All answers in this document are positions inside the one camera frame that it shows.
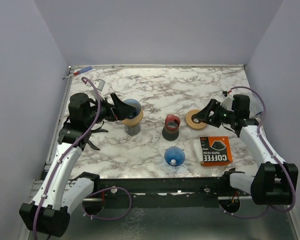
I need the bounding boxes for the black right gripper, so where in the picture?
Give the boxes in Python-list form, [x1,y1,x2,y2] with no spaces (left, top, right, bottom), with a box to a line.
[193,98,236,128]

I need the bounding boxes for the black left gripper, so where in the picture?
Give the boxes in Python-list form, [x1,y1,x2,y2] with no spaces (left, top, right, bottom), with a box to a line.
[85,92,136,127]

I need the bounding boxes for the blue cone dripper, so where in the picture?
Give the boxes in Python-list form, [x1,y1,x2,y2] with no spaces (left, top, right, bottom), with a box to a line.
[121,98,143,120]

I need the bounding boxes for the wooden ring coaster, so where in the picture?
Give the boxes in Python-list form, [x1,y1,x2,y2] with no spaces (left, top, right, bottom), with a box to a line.
[185,109,207,130]
[121,110,144,127]

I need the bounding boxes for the clear grey glass carafe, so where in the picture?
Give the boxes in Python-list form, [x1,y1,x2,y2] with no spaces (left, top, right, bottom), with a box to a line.
[124,124,141,136]

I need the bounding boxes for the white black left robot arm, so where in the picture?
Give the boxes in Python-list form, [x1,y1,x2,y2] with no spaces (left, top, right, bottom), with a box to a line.
[19,93,141,239]

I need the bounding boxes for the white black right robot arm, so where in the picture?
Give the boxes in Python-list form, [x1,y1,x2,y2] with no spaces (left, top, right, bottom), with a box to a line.
[191,94,299,206]

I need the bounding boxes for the orange coffee filter box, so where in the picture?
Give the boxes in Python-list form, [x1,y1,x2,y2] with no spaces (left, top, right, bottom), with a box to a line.
[193,136,233,167]

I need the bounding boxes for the blue ribbed dripper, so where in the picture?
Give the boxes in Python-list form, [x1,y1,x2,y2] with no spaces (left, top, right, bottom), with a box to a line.
[164,146,186,167]

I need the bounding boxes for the black scissors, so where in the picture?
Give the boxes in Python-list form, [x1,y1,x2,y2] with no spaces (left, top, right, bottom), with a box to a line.
[87,128,109,151]

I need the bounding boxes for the red and black carafe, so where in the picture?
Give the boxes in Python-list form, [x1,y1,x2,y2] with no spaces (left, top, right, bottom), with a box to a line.
[161,114,181,141]

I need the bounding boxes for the clear plastic parts box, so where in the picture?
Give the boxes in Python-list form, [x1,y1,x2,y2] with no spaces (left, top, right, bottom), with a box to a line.
[249,95,264,117]

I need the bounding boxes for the red blue screwdriver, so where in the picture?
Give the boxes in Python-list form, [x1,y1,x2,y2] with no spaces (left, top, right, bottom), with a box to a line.
[63,66,92,80]

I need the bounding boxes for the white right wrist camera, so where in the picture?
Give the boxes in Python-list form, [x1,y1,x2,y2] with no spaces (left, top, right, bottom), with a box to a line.
[221,90,233,110]

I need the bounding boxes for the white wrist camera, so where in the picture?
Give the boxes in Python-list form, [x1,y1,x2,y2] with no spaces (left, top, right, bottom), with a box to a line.
[94,78,106,92]
[221,90,233,110]

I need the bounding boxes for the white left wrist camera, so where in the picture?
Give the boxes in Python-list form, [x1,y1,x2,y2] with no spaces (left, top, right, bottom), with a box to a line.
[94,78,106,92]

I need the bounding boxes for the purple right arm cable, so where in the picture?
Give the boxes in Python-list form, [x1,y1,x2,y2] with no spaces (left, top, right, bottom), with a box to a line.
[222,86,298,220]

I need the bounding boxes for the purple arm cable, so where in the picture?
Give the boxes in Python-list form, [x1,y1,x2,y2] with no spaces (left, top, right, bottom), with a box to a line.
[222,86,298,220]
[32,76,133,240]

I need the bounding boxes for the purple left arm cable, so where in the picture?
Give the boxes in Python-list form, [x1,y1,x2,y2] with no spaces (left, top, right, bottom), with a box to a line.
[32,76,133,240]

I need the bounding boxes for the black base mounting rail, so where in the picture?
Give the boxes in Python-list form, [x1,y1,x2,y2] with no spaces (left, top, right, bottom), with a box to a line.
[82,177,238,212]

